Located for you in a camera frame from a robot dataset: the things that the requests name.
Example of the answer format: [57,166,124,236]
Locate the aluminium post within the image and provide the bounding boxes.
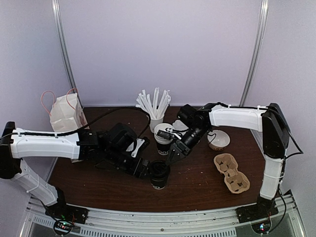
[51,0,79,99]
[239,0,269,106]

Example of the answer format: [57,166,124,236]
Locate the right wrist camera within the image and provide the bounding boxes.
[157,129,187,140]

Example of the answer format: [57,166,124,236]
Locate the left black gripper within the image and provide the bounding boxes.
[103,147,155,180]

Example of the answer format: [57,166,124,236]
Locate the white round bowl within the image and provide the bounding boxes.
[207,130,231,151]

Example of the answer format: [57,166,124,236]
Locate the right aluminium post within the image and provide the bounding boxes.
[239,0,269,106]

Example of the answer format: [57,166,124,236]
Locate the cardboard cup carrier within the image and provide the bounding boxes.
[213,153,250,194]

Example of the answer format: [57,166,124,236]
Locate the aluminium front rail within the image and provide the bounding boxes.
[17,194,307,237]

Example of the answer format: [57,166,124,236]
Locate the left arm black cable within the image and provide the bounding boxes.
[0,107,152,139]

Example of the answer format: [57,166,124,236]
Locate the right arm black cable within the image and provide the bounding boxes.
[269,108,304,220]

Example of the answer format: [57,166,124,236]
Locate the white scalloped bowl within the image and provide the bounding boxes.
[172,119,189,132]

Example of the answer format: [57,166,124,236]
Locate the white paper bag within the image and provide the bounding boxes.
[40,88,87,132]

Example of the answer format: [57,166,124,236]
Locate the white cup of straws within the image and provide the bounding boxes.
[135,87,171,133]

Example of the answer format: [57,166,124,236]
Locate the black cup lid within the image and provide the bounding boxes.
[149,160,170,178]

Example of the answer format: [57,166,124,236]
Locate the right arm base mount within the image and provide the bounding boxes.
[236,204,278,223]

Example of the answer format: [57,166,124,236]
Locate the single black paper cup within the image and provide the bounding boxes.
[150,170,170,190]

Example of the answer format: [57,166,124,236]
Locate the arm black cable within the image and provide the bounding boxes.
[0,107,152,139]
[269,108,304,220]

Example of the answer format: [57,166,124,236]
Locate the stack of paper cups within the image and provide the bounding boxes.
[154,123,174,156]

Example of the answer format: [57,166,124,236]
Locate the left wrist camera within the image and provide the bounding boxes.
[126,137,150,158]

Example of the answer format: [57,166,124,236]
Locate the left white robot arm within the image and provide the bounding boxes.
[0,121,150,219]

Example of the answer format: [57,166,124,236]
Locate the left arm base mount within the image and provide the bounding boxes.
[44,203,88,224]

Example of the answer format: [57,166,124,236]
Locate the left aluminium post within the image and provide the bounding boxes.
[51,0,79,99]

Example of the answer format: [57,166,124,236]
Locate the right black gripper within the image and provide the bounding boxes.
[166,124,210,165]

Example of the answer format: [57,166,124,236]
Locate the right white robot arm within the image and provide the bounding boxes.
[166,102,290,218]

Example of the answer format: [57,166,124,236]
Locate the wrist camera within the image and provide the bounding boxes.
[126,137,150,158]
[157,129,187,140]

